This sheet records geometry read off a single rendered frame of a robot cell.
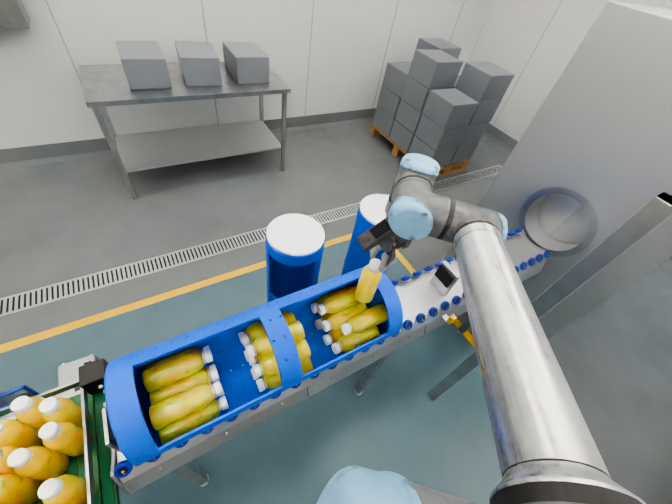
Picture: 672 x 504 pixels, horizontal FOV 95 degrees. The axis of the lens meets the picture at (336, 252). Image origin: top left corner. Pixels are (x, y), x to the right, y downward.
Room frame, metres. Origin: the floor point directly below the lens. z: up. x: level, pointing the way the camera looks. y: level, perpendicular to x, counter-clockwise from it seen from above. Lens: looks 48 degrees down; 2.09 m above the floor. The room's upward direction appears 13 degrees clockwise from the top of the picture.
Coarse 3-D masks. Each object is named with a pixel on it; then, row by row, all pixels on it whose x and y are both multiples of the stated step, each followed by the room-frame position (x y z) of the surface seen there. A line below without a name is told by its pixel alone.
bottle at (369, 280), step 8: (368, 264) 0.65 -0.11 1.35; (368, 272) 0.63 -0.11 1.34; (376, 272) 0.63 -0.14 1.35; (360, 280) 0.63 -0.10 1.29; (368, 280) 0.61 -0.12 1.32; (376, 280) 0.62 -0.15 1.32; (360, 288) 0.62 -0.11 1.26; (368, 288) 0.61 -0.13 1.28; (376, 288) 0.63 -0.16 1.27; (360, 296) 0.61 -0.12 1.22; (368, 296) 0.61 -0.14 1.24
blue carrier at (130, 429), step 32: (320, 288) 0.61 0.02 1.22; (384, 288) 0.66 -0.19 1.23; (224, 320) 0.43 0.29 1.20; (256, 320) 0.53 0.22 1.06; (160, 352) 0.29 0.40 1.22; (224, 352) 0.41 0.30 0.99; (288, 352) 0.37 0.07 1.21; (320, 352) 0.50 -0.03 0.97; (352, 352) 0.47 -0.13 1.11; (128, 384) 0.19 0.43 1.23; (224, 384) 0.32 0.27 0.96; (256, 384) 0.34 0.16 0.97; (288, 384) 0.32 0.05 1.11; (128, 416) 0.13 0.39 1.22; (224, 416) 0.20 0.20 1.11; (128, 448) 0.08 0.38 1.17; (160, 448) 0.10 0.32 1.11
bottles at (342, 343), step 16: (320, 320) 0.61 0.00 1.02; (336, 320) 0.58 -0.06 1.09; (240, 336) 0.45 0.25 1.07; (336, 336) 0.55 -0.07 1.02; (352, 336) 0.54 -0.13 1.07; (368, 336) 0.56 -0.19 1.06; (336, 352) 0.48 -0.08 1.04; (208, 368) 0.34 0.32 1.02; (304, 368) 0.40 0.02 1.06; (176, 384) 0.25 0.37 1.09; (192, 384) 0.26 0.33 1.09; (272, 384) 0.33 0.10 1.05; (160, 400) 0.20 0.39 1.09; (224, 400) 0.25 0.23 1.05; (192, 416) 0.19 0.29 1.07; (208, 416) 0.20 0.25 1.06; (160, 432) 0.13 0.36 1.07; (176, 432) 0.14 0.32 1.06
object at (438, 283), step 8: (448, 264) 1.00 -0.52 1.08; (440, 272) 0.98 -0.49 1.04; (448, 272) 0.96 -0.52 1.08; (456, 272) 0.96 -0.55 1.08; (432, 280) 1.00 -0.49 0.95; (440, 280) 0.96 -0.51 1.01; (448, 280) 0.94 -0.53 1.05; (456, 280) 0.94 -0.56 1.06; (440, 288) 0.96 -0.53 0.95; (448, 288) 0.93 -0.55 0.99
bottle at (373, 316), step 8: (360, 312) 0.63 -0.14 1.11; (368, 312) 0.62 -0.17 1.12; (376, 312) 0.63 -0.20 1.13; (384, 312) 0.64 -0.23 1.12; (352, 320) 0.58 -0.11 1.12; (360, 320) 0.58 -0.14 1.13; (368, 320) 0.59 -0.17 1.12; (376, 320) 0.60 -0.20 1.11; (384, 320) 0.62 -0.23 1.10; (352, 328) 0.55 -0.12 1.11; (360, 328) 0.56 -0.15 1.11; (368, 328) 0.58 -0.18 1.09
